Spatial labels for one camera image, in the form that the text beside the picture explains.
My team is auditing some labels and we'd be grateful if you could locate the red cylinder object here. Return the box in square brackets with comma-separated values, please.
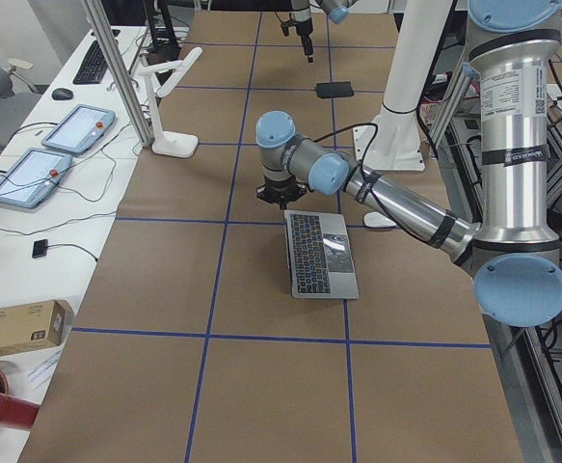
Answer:
[0, 393, 40, 430]

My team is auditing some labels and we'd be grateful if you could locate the aluminium frame post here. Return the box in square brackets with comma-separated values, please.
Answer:
[81, 0, 153, 148]

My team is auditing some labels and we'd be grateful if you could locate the grey laptop computer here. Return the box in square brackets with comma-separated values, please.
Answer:
[284, 210, 359, 299]

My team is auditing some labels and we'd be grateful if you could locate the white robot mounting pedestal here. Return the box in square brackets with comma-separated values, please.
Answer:
[354, 0, 455, 172]

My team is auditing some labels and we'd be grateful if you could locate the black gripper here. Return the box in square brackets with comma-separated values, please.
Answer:
[255, 177, 306, 206]
[281, 18, 313, 63]

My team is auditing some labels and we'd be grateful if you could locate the small black puck device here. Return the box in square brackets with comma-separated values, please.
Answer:
[32, 239, 49, 259]

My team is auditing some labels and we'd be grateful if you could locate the lower blue teach pendant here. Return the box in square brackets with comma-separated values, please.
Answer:
[0, 149, 73, 209]

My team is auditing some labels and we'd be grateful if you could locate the cardboard lamp box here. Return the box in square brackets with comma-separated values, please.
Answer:
[0, 300, 72, 357]

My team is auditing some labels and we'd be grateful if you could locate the black computer mouse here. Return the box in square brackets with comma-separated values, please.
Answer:
[51, 88, 74, 101]

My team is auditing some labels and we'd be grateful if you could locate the white computer mouse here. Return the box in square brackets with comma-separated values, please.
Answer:
[363, 212, 397, 230]

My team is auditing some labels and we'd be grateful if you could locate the blue teach pendant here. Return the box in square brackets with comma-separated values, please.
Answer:
[41, 104, 116, 155]
[0, 149, 73, 209]

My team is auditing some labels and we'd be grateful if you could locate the white desk lamp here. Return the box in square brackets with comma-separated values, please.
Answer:
[137, 45, 203, 157]

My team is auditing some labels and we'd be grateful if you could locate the black mouse pad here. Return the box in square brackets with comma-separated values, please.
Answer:
[315, 81, 354, 99]

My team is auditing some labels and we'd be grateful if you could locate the black keyboard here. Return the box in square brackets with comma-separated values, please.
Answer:
[72, 34, 108, 85]

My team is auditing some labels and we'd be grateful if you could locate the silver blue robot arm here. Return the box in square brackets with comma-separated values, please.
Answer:
[280, 0, 356, 63]
[255, 1, 562, 327]

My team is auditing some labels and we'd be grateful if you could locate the upper blue teach pendant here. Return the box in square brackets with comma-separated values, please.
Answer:
[41, 104, 116, 155]

